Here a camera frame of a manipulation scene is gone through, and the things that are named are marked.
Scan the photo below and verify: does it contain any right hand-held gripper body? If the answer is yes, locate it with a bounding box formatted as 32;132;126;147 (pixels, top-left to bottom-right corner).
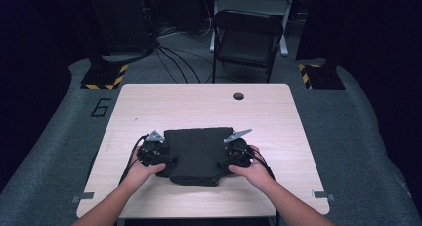
222;128;255;169

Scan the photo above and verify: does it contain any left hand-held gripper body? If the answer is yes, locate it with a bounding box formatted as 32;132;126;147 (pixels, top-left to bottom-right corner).
136;130;168;168

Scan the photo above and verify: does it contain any black pleated skirt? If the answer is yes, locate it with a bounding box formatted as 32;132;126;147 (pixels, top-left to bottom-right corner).
155;126;235;188

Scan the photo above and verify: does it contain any person's left hand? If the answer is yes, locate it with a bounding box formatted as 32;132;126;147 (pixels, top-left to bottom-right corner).
122;147;167;191

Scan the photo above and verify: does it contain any person's right hand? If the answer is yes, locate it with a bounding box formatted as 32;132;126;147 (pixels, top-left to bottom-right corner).
228;144;276;191

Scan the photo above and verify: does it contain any grey tape marker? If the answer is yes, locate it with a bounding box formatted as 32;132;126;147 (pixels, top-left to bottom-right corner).
70;191;96;204
311;189;336;202

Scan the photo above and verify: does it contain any black striped-edge stand base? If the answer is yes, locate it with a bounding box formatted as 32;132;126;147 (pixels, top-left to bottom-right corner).
297;63;346;91
80;62;129;91

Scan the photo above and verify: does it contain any black folding chair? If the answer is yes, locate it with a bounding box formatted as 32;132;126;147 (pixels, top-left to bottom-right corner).
210;9;284;85

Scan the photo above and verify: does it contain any black curtain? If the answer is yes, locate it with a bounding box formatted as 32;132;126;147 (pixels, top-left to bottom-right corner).
0;0;110;190
295;0;422;217

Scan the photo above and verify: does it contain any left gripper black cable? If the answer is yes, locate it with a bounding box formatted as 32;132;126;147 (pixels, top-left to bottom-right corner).
117;134;149;187

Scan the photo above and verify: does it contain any bundle of black floor cables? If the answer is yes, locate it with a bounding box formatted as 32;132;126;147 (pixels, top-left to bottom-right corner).
145;16;215;85

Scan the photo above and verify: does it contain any white desk frame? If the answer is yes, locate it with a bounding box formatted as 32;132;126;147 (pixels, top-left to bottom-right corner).
209;0;297;57

